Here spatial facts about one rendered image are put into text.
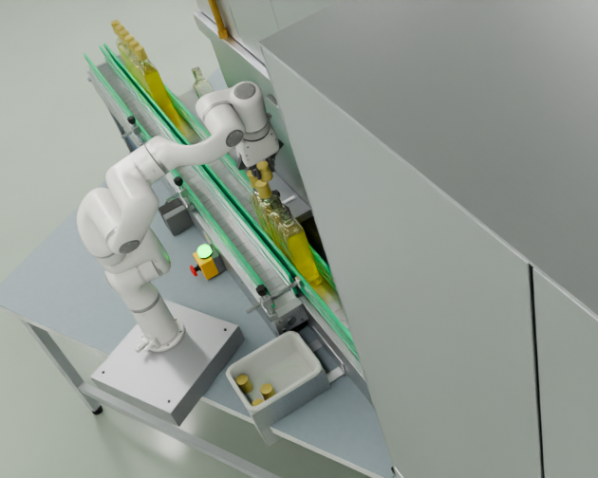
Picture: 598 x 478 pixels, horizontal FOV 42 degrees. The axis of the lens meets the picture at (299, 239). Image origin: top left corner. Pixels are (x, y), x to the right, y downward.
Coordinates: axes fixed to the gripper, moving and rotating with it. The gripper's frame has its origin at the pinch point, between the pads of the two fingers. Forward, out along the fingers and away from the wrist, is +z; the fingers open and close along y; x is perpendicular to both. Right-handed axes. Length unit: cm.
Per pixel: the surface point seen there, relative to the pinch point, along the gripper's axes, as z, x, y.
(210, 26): -1, -54, -14
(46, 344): 93, -48, 80
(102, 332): 56, -17, 58
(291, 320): 33.8, 24.7, 11.2
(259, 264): 37.3, 2.0, 8.7
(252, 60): -8.3, -26.8, -14.3
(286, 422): 39, 47, 27
